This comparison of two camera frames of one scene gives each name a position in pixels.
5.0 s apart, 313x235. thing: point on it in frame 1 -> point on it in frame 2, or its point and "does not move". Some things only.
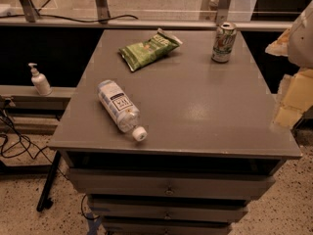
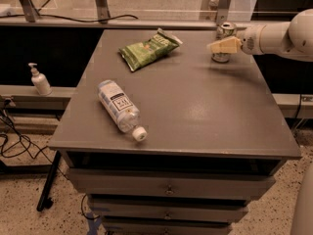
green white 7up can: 224,42 does not move
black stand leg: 45,202 does not move
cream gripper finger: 297,99 -> 231,45
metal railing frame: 25,16 does not move
